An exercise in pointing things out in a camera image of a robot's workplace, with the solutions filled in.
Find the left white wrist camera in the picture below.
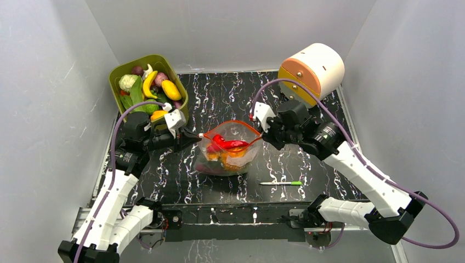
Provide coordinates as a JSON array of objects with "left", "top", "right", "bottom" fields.
[{"left": 162, "top": 103, "right": 187, "bottom": 138}]

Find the white garlic toy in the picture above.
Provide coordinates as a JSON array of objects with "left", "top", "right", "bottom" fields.
[{"left": 142, "top": 64, "right": 153, "bottom": 81}]

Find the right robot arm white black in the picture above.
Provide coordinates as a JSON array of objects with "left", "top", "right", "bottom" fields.
[{"left": 252, "top": 100, "right": 424, "bottom": 245}]

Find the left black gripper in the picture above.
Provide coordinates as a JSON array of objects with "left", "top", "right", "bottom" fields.
[{"left": 143, "top": 125, "right": 202, "bottom": 155}]

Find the orange pineapple toy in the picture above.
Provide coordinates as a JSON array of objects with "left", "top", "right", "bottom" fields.
[{"left": 206, "top": 151, "right": 253, "bottom": 171}]

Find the red chili pepper toy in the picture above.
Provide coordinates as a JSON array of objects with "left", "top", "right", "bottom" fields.
[{"left": 213, "top": 134, "right": 249, "bottom": 150}]

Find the small purple eggplant toy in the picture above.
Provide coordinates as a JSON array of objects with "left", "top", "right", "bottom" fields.
[{"left": 172, "top": 100, "right": 183, "bottom": 109}]

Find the white orange yellow drawer box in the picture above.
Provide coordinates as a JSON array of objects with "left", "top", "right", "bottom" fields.
[{"left": 277, "top": 43, "right": 345, "bottom": 100}]

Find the yellow squash toy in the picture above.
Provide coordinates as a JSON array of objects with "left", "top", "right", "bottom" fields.
[{"left": 161, "top": 80, "right": 182, "bottom": 101}]

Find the orange yellow fruit toy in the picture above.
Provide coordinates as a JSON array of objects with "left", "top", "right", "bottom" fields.
[{"left": 150, "top": 110, "right": 167, "bottom": 121}]

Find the clear zip bag orange zipper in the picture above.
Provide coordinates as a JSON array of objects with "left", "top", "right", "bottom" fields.
[{"left": 194, "top": 120, "right": 263, "bottom": 176}]

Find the olive green plastic bin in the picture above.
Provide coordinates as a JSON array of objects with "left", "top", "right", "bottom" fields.
[{"left": 108, "top": 54, "right": 189, "bottom": 119}]

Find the green leafy vegetable toy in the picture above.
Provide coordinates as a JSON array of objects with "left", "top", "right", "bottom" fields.
[{"left": 129, "top": 76, "right": 144, "bottom": 106}]

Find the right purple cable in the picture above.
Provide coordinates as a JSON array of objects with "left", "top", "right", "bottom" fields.
[{"left": 251, "top": 79, "right": 460, "bottom": 250}]

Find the dark purple round fruit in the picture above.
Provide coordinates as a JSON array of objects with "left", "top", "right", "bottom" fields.
[{"left": 131, "top": 66, "right": 144, "bottom": 77}]

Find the green white pen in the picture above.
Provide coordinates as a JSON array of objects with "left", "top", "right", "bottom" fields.
[{"left": 259, "top": 181, "right": 302, "bottom": 186}]

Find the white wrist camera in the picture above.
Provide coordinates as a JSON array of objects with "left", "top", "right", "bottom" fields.
[
  {"left": 250, "top": 102, "right": 276, "bottom": 133},
  {"left": 162, "top": 103, "right": 187, "bottom": 138}
]

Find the dark green cucumber toy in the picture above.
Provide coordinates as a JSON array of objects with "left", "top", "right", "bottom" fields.
[{"left": 156, "top": 93, "right": 170, "bottom": 104}]

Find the white green cauliflower toy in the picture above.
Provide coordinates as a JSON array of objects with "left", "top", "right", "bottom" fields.
[{"left": 118, "top": 75, "right": 139, "bottom": 93}]

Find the bumpy green lime toy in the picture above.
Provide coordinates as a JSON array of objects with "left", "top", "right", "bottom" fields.
[{"left": 143, "top": 104, "right": 160, "bottom": 115}]

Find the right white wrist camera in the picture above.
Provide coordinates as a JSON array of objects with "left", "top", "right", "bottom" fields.
[{"left": 250, "top": 102, "right": 276, "bottom": 133}]

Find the yellow banana toy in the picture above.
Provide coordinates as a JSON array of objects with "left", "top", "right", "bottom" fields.
[{"left": 142, "top": 71, "right": 158, "bottom": 99}]

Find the pink purple onion toy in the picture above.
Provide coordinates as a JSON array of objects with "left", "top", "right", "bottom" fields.
[{"left": 153, "top": 72, "right": 169, "bottom": 87}]

